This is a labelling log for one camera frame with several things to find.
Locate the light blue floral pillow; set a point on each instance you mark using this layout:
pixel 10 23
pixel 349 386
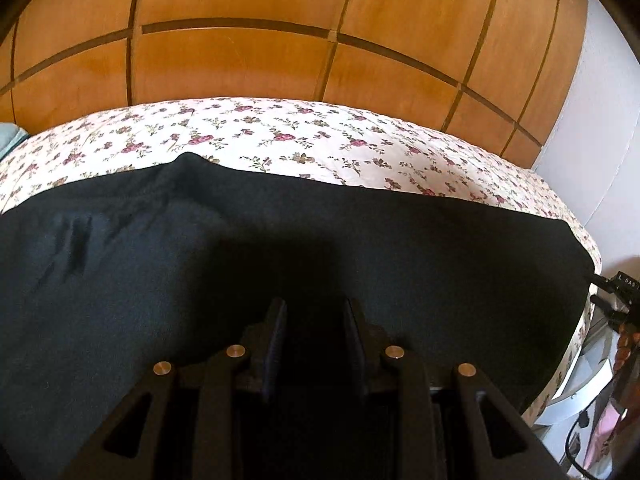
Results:
pixel 7 137

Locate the black pants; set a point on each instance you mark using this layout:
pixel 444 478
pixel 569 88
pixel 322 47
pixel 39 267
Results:
pixel 400 260

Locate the person's right hand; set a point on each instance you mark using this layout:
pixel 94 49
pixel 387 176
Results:
pixel 629 347

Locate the white bed base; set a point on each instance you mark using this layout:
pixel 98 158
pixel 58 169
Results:
pixel 575 385

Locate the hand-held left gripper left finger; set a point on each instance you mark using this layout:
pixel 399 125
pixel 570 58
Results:
pixel 275 345

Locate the wooden wardrobe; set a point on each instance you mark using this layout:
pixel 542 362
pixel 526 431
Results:
pixel 225 60

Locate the pink cloth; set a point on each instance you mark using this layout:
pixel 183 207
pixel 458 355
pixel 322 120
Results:
pixel 615 417

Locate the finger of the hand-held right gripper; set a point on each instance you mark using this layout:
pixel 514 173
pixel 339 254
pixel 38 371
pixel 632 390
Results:
pixel 602 280
pixel 607 305

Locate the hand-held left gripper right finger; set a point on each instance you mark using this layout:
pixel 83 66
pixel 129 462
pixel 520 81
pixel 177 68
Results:
pixel 356 347

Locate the floral bed sheet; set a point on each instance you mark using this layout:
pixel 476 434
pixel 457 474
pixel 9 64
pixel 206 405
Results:
pixel 300 135

